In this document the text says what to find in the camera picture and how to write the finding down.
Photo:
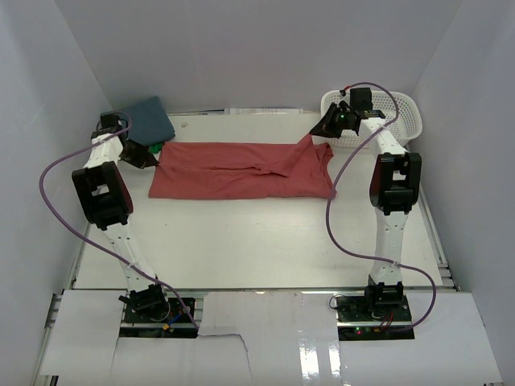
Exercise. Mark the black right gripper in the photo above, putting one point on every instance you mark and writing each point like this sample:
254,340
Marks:
326,128

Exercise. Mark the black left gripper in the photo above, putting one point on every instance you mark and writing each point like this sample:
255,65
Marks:
144,159

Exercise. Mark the red t shirt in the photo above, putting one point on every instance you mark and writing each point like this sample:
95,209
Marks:
225,170

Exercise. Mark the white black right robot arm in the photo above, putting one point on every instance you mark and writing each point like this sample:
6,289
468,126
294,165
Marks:
393,191

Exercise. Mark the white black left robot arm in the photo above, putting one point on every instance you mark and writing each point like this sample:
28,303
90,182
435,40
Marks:
107,204

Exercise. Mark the folded green t shirt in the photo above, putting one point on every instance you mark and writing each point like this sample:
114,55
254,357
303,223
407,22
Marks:
156,148

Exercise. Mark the folded blue t shirt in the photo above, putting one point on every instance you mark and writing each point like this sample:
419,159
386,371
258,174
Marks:
149,123

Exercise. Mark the white perforated plastic basket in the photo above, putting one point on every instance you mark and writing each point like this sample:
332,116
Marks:
407,127

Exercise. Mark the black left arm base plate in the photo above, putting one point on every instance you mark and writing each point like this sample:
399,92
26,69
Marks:
172,323

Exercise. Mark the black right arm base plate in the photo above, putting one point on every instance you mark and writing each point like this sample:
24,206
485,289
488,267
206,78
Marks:
356,323

